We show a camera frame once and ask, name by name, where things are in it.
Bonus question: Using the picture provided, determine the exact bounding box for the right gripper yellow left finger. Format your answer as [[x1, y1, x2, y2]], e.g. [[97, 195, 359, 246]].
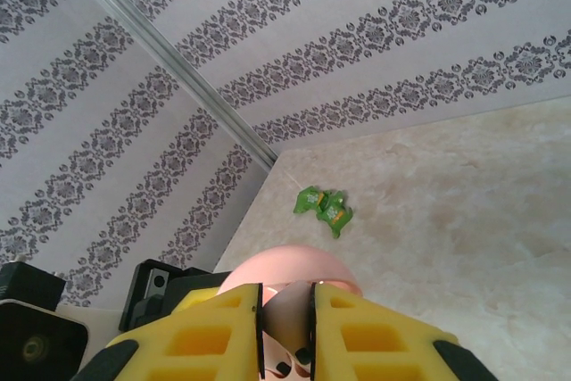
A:
[[75, 282, 264, 381]]

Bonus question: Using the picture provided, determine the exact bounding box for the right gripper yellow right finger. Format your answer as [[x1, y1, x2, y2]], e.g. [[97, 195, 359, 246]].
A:
[[310, 281, 497, 381]]

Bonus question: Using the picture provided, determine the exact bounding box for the green snack packet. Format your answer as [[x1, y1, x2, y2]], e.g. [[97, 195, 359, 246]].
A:
[[292, 185, 330, 215], [315, 191, 354, 240]]

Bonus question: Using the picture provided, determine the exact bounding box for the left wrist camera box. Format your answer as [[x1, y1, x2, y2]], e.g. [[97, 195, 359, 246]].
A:
[[0, 299, 90, 381]]

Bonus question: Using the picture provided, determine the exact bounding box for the aluminium corner post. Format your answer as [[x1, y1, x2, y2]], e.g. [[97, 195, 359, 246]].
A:
[[52, 0, 278, 173]]

